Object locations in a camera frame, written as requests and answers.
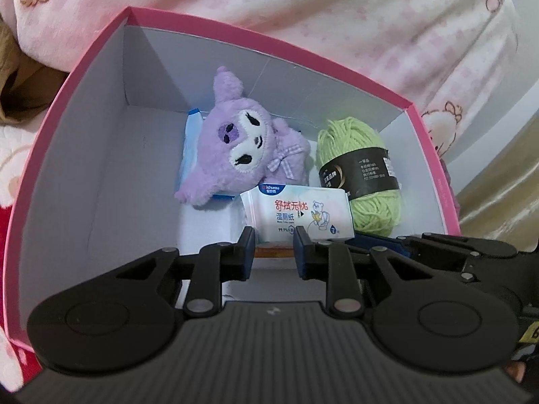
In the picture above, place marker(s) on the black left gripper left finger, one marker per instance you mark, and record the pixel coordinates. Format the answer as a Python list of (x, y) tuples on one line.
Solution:
[(215, 264)]

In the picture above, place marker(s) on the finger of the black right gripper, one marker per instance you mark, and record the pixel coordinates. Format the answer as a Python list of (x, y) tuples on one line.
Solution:
[(361, 244)]

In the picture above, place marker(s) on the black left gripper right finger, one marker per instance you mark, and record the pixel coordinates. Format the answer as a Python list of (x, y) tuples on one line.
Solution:
[(332, 264)]

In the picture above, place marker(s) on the white wet wipes pack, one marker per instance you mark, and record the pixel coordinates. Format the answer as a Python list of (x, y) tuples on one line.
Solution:
[(275, 211)]

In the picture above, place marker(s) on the purple plush toy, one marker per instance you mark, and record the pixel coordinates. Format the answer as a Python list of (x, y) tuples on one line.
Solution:
[(269, 151)]

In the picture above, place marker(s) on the blue white tissue pack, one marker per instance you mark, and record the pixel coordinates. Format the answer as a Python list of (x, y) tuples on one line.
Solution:
[(204, 170)]

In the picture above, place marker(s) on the green yarn ball black label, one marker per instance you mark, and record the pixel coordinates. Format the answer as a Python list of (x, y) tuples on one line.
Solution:
[(351, 156)]

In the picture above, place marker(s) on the pink cardboard storage box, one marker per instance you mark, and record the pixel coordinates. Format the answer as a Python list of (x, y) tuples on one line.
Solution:
[(162, 113)]

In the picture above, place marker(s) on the pink cartoon print blanket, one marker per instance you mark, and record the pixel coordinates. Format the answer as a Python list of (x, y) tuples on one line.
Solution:
[(447, 56)]

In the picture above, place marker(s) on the red white cartoon bedsheet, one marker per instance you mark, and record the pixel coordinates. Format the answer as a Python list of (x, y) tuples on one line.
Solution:
[(17, 364)]

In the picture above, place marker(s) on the brown pillow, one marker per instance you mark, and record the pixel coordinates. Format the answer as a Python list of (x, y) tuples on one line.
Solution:
[(27, 86)]

